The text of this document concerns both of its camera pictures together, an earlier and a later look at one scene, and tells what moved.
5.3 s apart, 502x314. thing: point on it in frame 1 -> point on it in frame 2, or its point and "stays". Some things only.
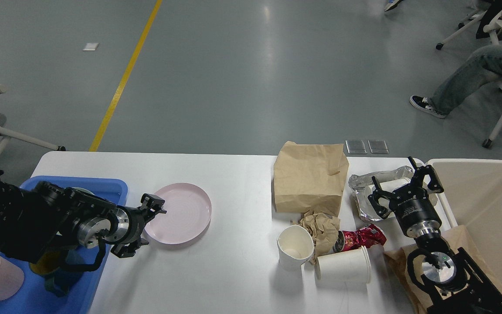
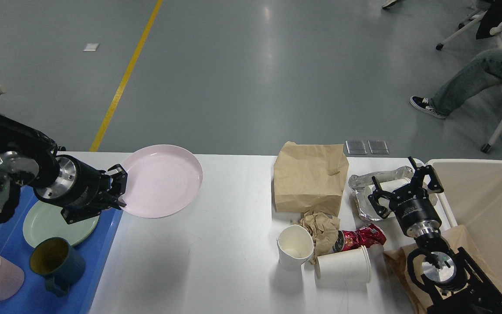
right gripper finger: (382, 211) stays
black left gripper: (123, 225) -> (76, 184)
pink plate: (188, 207) -> (162, 180)
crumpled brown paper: (324, 229) stays
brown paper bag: (310, 178) stays
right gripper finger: (435, 186) stays
